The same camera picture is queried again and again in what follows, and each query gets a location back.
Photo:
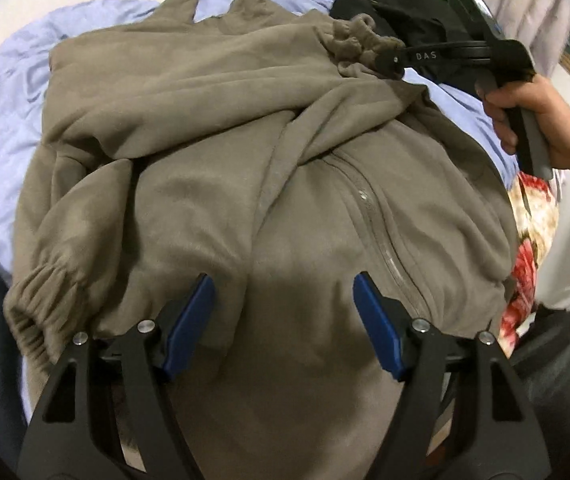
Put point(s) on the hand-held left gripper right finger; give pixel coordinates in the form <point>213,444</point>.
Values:
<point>377,320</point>

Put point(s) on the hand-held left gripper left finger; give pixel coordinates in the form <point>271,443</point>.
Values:
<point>190,320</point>

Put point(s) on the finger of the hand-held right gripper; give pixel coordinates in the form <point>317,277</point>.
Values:
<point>392,60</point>

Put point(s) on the olive fleece zip jacket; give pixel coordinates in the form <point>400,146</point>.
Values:
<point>265,160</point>

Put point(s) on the person's right hand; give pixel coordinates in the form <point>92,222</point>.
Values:
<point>560,130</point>

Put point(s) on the black garment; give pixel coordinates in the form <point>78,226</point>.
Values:
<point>415,15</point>

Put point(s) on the light curtain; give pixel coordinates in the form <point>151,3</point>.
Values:
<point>540,0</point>

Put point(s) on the floral printed blanket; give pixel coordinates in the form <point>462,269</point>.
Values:
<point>530,260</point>

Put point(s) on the person's right leg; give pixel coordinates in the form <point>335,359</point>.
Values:
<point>555,365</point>

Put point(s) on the light blue bed sheet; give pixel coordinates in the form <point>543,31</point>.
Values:
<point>5,135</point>

